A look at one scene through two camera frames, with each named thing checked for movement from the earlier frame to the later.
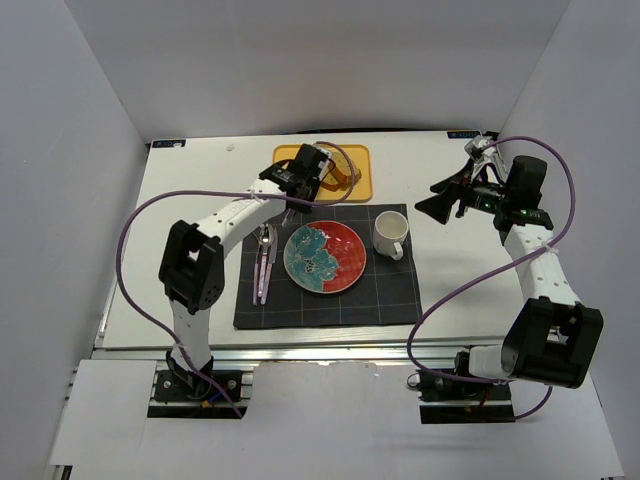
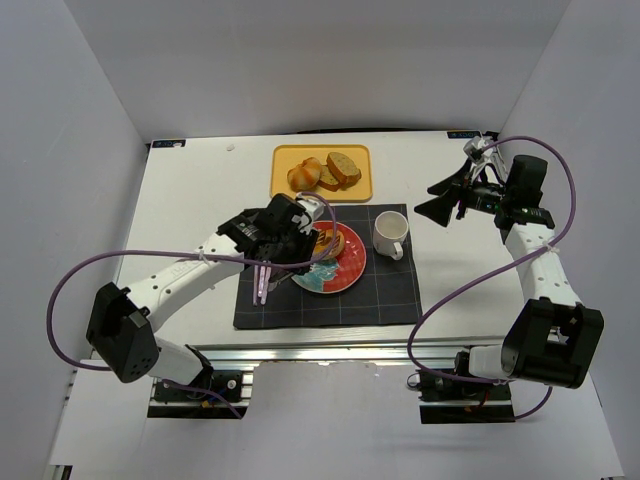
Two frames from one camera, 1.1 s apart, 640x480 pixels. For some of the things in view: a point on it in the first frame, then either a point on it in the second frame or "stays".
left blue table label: [169, 143] stays
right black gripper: [461, 190] stays
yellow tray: [362, 155] stays
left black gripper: [293, 198] to [279, 255]
